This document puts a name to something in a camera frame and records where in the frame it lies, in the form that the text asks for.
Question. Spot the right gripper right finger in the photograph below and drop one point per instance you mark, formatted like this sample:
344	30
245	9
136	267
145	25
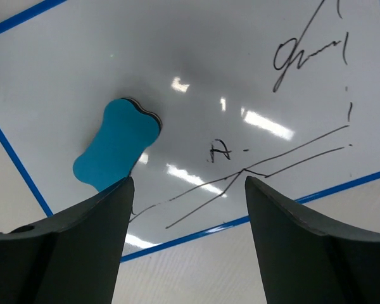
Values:
307	257

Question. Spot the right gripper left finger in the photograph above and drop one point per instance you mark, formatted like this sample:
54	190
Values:
70	257

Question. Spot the blue foam whiteboard eraser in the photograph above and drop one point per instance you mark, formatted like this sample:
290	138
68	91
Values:
126	131

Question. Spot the blue-framed small whiteboard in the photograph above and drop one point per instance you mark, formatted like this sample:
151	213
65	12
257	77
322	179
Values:
286	90

